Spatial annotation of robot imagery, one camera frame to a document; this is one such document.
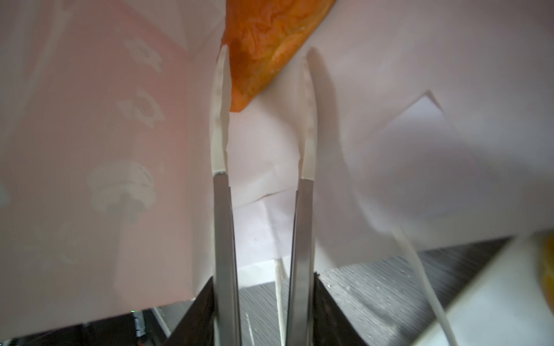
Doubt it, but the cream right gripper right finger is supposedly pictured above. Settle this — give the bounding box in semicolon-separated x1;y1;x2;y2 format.
285;59;318;346

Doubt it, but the orange fake bread slice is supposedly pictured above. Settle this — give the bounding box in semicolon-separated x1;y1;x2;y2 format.
222;0;335;112

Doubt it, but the white plastic tray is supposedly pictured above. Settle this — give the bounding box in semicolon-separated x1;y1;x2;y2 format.
410;233;554;346

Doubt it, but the fake bagel ring bread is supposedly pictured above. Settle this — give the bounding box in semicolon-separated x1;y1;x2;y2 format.
540;235;554;312

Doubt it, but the red patterned paper bag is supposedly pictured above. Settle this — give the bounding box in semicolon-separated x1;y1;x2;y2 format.
1;1;553;338

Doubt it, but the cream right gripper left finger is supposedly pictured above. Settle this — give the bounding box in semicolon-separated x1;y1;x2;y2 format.
210;45;242;345

